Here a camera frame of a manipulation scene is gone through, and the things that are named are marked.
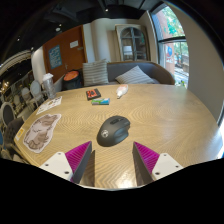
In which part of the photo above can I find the black and orange backpack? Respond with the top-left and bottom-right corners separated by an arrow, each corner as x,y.
62,69 -> 84,91

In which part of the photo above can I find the large window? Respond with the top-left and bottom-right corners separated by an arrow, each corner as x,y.
151,4 -> 190,88

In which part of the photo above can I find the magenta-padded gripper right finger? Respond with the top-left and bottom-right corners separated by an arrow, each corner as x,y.
131,141 -> 185,187

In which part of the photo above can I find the brown wooden door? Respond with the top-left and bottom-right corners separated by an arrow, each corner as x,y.
42,25 -> 88,84

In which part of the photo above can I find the group of white chairs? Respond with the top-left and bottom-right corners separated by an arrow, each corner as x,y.
0,79 -> 46,126

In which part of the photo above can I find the arched glass-door cabinet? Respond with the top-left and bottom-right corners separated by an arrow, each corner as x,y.
115,23 -> 150,62

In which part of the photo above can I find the yellow square sticker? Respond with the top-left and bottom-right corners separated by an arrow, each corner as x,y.
14,127 -> 26,142

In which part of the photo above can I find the grey sofa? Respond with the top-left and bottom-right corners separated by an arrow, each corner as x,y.
81,60 -> 176,87

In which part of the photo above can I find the white sticker sheet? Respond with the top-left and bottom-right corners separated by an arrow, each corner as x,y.
35,96 -> 63,116

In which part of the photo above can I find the large striped cushion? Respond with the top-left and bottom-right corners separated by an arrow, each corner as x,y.
82,59 -> 110,88

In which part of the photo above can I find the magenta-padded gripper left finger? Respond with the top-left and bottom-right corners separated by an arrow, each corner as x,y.
39,140 -> 96,188

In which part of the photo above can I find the small green and blue pack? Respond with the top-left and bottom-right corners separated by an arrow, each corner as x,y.
91,97 -> 111,106

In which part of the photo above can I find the small striped cushion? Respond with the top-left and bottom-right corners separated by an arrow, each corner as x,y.
114,65 -> 156,85

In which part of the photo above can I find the black computer mouse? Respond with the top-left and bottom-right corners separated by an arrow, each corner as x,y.
96,115 -> 131,148

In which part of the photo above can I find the white and pink tube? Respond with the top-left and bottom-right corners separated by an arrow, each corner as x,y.
115,83 -> 129,100

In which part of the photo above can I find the dark grey tufted chair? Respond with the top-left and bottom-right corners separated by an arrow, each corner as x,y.
0,116 -> 25,158

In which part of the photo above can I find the blue poster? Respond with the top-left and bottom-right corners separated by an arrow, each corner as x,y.
48,44 -> 63,70

